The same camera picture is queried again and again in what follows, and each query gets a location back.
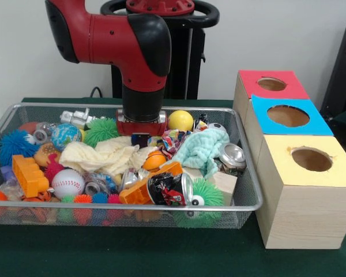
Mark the cream waffle cloth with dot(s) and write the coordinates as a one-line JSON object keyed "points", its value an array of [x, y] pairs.
{"points": [[103, 155]]}

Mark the black upright panel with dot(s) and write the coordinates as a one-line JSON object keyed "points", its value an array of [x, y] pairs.
{"points": [[343, 72]]}

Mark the wooden box with three holes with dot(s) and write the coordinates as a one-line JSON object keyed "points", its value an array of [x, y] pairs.
{"points": [[305, 219]]}

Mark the crushed silver can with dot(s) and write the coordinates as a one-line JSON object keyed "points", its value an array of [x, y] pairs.
{"points": [[233, 157]]}

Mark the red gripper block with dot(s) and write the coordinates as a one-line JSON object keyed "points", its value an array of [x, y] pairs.
{"points": [[141, 128]]}

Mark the blue globe ball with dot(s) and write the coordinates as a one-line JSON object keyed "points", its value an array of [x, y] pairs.
{"points": [[66, 137]]}

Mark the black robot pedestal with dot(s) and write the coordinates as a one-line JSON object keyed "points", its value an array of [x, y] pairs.
{"points": [[190, 57]]}

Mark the green fuzzy ball with eyes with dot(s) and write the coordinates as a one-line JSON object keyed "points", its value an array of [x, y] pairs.
{"points": [[210, 193]]}

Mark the shallow mesh bin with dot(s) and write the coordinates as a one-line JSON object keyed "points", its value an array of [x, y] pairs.
{"points": [[245, 184]]}

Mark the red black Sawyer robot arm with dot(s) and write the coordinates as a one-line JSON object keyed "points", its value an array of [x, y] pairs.
{"points": [[118, 40]]}

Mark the mint green waffle cloth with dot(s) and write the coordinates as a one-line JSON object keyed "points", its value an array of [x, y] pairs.
{"points": [[202, 147]]}

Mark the crushed black red can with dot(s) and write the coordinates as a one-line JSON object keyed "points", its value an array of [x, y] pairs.
{"points": [[167, 189]]}

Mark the orange toy brick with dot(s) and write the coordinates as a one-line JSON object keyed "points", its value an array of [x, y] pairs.
{"points": [[135, 193], [29, 176]]}

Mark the yellow ball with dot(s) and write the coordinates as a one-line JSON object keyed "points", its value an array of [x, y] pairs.
{"points": [[181, 119]]}

